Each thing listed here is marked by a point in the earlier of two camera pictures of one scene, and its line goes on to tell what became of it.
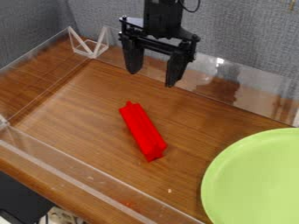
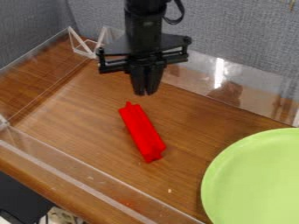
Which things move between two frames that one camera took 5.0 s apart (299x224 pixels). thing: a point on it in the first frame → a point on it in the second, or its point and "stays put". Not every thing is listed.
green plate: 253,186 stays put
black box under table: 23,206 stays put
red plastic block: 145,130 stays put
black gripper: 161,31 → 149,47
